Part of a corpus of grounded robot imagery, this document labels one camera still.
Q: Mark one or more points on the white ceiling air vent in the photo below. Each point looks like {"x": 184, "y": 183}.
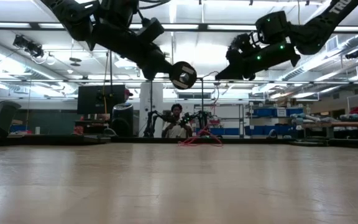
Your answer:
{"x": 332, "y": 45}

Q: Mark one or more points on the wooden workbench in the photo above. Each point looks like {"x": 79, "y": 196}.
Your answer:
{"x": 353, "y": 125}

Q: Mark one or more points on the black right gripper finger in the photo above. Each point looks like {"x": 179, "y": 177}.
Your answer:
{"x": 230, "y": 73}

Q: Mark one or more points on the person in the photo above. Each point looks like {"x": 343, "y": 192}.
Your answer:
{"x": 176, "y": 129}

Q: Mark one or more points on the overhead light bar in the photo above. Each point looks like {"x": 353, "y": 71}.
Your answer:
{"x": 34, "y": 26}

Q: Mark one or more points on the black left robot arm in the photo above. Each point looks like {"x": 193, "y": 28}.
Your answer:
{"x": 73, "y": 14}

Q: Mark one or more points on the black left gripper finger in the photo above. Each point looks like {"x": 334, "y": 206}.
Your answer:
{"x": 165, "y": 70}

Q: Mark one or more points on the black ceiling camera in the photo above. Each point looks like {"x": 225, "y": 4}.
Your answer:
{"x": 30, "y": 46}
{"x": 352, "y": 55}

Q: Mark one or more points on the black monitor screen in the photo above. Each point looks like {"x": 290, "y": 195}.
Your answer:
{"x": 89, "y": 99}

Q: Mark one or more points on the background black rig frame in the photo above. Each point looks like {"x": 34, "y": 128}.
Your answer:
{"x": 202, "y": 93}

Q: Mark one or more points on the shelf with blue bins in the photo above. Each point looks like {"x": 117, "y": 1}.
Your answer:
{"x": 266, "y": 112}

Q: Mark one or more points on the background black robot arm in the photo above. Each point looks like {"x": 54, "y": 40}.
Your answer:
{"x": 203, "y": 119}
{"x": 150, "y": 124}

